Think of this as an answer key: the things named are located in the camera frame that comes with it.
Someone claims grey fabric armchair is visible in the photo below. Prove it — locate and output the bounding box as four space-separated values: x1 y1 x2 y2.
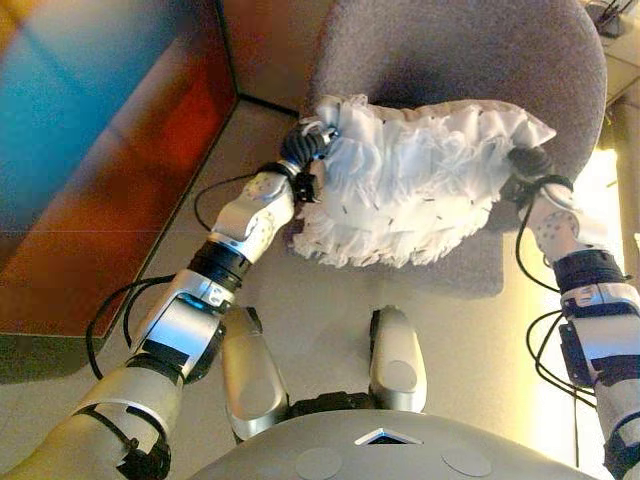
283 0 610 297

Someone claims glossy brown wooden cabinet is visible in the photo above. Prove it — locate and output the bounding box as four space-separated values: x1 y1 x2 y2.
0 0 240 382

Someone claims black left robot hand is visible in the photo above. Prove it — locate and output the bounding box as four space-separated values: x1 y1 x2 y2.
281 116 344 175

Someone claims silver left robot leg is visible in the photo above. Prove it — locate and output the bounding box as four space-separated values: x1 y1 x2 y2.
221 304 292 445

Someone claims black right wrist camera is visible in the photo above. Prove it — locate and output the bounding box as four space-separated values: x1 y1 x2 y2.
501 176 532 205

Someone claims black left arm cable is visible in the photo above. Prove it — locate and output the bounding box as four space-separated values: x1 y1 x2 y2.
85 171 282 382

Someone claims grey robot torso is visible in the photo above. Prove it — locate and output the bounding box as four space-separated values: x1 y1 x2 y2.
186 392 597 480

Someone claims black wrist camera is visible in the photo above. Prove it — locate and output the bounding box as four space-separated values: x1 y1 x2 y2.
501 176 532 205
293 171 327 205

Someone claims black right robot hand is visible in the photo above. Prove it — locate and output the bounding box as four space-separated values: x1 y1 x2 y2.
506 144 555 185

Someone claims silver right robot leg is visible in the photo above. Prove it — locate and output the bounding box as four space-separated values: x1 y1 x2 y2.
368 304 429 415

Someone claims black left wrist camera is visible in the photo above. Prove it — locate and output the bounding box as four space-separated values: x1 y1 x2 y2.
293 171 327 205

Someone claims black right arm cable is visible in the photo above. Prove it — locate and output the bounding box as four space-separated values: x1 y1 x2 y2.
516 199 602 480

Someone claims white fringed cushion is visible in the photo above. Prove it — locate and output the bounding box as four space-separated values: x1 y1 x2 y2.
288 92 559 270

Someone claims silver robot leg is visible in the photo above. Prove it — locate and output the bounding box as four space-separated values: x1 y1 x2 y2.
221 304 292 445
368 304 429 415

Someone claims black device with cables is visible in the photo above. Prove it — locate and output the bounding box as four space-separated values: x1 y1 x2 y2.
586 0 627 40

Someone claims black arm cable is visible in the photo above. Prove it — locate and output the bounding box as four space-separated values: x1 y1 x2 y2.
85 171 282 382
516 199 602 480

